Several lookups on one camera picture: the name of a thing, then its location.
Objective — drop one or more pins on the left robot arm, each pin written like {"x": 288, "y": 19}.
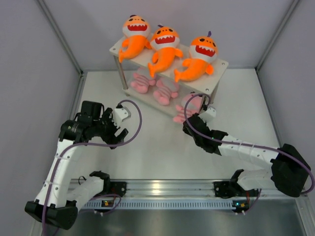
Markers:
{"x": 55, "y": 205}

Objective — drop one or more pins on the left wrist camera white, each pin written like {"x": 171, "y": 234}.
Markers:
{"x": 119, "y": 115}

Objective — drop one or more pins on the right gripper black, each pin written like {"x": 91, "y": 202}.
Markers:
{"x": 185, "y": 129}

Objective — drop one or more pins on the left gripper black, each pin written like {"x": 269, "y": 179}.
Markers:
{"x": 111, "y": 138}

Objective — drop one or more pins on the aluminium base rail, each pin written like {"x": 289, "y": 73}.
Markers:
{"x": 164, "y": 188}

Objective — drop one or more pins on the white two-tier shelf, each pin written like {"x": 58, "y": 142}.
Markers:
{"x": 207, "y": 84}

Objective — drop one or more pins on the pink frog plush front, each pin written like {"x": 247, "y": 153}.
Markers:
{"x": 193, "y": 107}

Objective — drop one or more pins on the large orange shark plush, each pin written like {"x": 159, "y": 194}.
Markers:
{"x": 203, "y": 51}

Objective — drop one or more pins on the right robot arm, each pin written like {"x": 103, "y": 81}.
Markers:
{"x": 282, "y": 168}

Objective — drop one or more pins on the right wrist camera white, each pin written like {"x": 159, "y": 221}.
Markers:
{"x": 208, "y": 115}

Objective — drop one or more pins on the perforated cable duct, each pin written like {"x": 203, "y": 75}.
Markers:
{"x": 163, "y": 204}

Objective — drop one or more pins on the pink striped plush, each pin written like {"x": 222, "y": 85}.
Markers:
{"x": 166, "y": 89}

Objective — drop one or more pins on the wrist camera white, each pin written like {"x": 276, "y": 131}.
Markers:
{"x": 119, "y": 115}
{"x": 208, "y": 115}

